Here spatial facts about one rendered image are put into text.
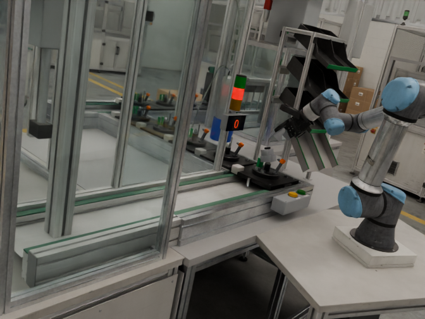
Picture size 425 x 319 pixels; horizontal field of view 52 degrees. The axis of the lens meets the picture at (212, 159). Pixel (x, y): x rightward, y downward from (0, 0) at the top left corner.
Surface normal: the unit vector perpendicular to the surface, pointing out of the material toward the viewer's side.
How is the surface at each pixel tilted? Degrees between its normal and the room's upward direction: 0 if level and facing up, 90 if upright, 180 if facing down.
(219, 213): 90
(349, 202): 97
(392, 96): 82
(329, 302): 0
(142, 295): 90
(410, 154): 90
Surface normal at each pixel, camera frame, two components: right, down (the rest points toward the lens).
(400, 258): 0.35, 0.33
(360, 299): 0.19, -0.94
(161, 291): 0.72, 0.33
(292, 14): -0.66, 0.09
